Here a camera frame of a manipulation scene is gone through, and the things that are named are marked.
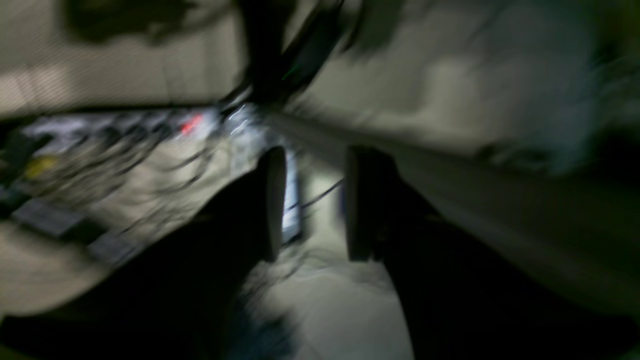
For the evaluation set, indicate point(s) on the white power strip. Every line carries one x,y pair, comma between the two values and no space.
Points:
67,130

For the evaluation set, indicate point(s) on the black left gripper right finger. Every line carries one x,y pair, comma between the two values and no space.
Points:
460,299

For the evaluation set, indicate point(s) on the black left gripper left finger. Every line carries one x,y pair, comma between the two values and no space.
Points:
175,300

